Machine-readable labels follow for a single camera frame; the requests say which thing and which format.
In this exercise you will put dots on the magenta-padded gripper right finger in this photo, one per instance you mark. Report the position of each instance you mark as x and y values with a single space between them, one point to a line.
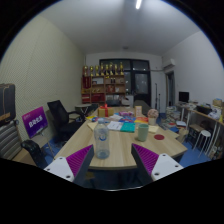
165 165

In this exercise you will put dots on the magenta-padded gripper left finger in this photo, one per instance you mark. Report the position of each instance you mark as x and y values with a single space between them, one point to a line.
58 168

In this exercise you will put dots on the clear plastic water bottle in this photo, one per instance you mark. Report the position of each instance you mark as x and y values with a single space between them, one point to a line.
101 140

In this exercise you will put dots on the flat round red coaster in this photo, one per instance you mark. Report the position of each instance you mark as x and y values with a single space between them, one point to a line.
159 137

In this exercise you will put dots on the brown paper bag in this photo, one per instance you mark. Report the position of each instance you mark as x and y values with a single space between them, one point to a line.
182 135

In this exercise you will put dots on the beige paper envelope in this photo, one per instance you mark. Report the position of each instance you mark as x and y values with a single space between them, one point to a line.
153 129

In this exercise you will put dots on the pale green cup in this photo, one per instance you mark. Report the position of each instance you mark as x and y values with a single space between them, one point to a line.
143 133

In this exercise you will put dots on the stack of books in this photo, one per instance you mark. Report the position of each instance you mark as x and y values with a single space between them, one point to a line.
172 115

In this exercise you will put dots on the orange book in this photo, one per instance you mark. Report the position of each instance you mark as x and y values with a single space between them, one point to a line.
142 120

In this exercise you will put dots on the white round stool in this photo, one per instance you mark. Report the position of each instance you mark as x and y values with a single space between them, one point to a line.
205 134

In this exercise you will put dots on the black office chair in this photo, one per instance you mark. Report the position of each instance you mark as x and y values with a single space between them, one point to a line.
61 116

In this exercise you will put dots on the purple sign board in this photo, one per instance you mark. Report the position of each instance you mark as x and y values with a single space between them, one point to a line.
34 122

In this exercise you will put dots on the pink flower bouquet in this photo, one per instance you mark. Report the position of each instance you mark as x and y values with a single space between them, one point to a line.
153 114

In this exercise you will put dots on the teal book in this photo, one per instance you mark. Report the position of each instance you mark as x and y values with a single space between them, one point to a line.
128 127

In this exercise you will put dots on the cream notebook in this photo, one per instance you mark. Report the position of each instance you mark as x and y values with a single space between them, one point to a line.
92 126

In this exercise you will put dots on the grey striped chair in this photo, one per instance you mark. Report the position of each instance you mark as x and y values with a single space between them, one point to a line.
9 141

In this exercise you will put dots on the blue book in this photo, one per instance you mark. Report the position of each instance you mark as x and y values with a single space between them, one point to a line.
126 119

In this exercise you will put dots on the upright tan carton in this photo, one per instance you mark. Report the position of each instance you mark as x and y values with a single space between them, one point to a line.
138 111

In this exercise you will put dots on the grey armchair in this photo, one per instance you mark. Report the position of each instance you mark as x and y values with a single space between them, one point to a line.
142 106

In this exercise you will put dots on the white printed booklet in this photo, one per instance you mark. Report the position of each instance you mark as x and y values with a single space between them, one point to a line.
115 125

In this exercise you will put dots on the long cluttered wooden desk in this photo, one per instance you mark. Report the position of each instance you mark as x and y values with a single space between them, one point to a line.
206 116

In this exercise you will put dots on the pink patterned pouch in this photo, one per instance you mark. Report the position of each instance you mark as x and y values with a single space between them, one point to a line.
126 114

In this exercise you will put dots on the small round table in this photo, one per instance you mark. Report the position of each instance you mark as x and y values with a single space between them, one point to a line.
83 106

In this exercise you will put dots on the black tripod stand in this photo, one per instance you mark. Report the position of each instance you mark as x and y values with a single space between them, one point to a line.
156 95

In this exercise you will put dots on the black computer monitor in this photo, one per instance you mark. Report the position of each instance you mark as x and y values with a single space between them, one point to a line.
183 96

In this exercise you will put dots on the yellow gift box, red ribbon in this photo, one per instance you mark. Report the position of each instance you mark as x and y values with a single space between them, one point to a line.
105 111

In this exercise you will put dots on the black case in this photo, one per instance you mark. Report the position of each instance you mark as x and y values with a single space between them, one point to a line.
7 103

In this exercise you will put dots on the black framed glass door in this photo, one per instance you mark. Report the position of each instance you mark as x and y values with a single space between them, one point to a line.
141 81

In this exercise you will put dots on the wooden shelf unit with trophies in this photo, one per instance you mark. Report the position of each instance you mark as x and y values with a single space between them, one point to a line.
103 88

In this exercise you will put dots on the ceiling tube light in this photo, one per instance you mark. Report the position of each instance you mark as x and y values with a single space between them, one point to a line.
138 4

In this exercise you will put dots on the white wall air conditioner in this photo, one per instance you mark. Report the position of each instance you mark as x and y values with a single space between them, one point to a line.
168 64

